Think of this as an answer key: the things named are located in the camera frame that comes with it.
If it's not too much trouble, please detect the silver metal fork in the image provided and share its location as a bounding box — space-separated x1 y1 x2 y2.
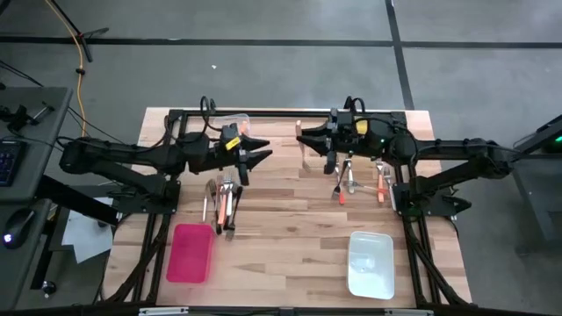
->
350 181 390 194

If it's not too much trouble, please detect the black computer mouse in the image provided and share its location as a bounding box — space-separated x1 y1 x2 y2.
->
2 207 37 251

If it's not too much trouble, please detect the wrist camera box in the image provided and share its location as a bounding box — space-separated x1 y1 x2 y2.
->
335 108 356 133
219 124 241 142

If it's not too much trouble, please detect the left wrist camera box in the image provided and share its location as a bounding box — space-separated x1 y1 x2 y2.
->
219 124 241 142

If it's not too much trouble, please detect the black tripod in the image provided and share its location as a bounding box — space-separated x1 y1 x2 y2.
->
41 0 111 63

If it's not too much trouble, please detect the black cable loop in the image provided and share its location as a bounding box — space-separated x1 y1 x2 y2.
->
343 95 366 115
199 95 219 132

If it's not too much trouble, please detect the black keyboard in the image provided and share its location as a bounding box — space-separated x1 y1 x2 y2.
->
0 139 26 189

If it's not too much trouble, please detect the yellow cable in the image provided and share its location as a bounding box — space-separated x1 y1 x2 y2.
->
45 0 88 138

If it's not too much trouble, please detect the white paper sheet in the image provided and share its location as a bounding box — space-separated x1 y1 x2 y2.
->
61 196 116 265

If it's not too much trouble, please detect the black desk gadget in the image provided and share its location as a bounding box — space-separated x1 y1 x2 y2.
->
0 100 57 133

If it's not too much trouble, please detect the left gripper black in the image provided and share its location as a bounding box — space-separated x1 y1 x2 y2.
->
188 130 273 185

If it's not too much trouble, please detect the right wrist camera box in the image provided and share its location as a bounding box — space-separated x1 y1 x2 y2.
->
335 108 356 133

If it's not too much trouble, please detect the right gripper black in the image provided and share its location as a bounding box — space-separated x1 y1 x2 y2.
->
296 122 394 175

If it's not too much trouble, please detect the grey desk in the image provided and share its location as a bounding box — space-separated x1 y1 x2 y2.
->
0 85 119 311

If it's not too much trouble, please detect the white plastic bin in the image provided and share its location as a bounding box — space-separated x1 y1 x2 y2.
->
346 230 395 301

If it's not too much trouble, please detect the silver aluminium bracket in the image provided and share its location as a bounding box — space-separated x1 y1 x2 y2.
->
384 308 436 316
138 306 191 316

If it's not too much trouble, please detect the pink plastic bin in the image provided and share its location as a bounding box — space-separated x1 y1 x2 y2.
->
165 222 216 284

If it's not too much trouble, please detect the grey side cart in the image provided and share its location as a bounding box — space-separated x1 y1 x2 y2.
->
511 113 562 245

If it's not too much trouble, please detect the clear plastic bin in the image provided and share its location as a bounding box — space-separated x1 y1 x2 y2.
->
210 112 252 138

